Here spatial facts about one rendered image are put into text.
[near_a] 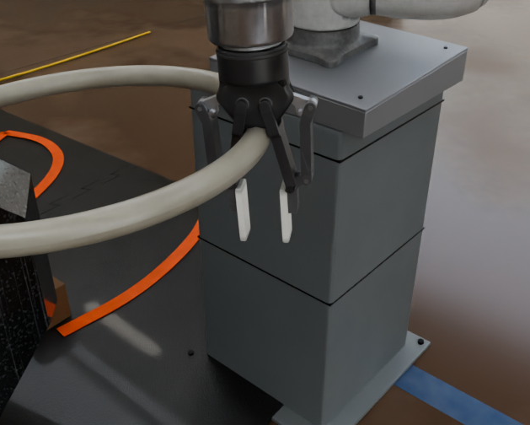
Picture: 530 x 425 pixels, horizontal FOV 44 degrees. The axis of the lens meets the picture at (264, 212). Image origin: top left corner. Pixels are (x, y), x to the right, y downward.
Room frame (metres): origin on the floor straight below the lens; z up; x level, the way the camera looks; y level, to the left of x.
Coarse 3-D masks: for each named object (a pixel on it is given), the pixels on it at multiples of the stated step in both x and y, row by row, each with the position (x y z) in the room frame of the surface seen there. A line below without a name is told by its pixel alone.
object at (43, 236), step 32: (0, 96) 0.87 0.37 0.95; (32, 96) 0.90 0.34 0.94; (256, 128) 0.66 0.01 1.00; (224, 160) 0.58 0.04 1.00; (256, 160) 0.61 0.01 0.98; (160, 192) 0.52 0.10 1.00; (192, 192) 0.53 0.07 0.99; (0, 224) 0.48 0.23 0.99; (32, 224) 0.48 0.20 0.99; (64, 224) 0.48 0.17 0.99; (96, 224) 0.48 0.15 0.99; (128, 224) 0.49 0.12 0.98; (0, 256) 0.46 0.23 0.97
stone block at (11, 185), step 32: (0, 160) 1.21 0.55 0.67; (0, 192) 1.14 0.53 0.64; (32, 192) 1.24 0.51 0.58; (32, 256) 1.14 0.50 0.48; (0, 288) 1.08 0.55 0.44; (32, 288) 1.13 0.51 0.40; (0, 320) 1.07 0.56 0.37; (32, 320) 1.12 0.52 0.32; (0, 352) 1.05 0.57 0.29; (32, 352) 1.11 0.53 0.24; (0, 384) 1.04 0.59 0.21; (0, 416) 1.02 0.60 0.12
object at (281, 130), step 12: (264, 108) 0.65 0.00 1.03; (264, 120) 0.65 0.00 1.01; (276, 132) 0.65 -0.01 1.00; (276, 144) 0.65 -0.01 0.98; (288, 144) 0.67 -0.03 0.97; (276, 156) 0.65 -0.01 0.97; (288, 156) 0.66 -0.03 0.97; (288, 168) 0.65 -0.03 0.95; (288, 180) 0.65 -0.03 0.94; (288, 192) 0.64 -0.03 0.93
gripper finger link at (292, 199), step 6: (300, 174) 0.66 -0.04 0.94; (312, 174) 0.66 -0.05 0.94; (300, 180) 0.65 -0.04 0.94; (294, 192) 0.65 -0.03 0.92; (288, 198) 0.65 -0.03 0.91; (294, 198) 0.65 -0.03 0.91; (288, 204) 0.65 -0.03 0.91; (294, 204) 0.65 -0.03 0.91; (288, 210) 0.65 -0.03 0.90; (294, 210) 0.65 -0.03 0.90
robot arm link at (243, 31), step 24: (216, 0) 0.64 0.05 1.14; (240, 0) 0.63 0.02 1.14; (264, 0) 0.63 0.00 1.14; (288, 0) 0.66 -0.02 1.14; (216, 24) 0.64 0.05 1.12; (240, 24) 0.63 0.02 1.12; (264, 24) 0.63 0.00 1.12; (288, 24) 0.65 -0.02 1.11; (240, 48) 0.64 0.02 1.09; (264, 48) 0.64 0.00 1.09
